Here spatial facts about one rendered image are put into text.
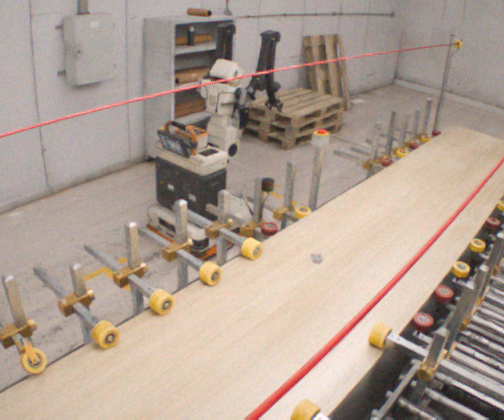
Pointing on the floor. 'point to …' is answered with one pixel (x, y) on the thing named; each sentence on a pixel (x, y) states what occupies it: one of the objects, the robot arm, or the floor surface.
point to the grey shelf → (162, 32)
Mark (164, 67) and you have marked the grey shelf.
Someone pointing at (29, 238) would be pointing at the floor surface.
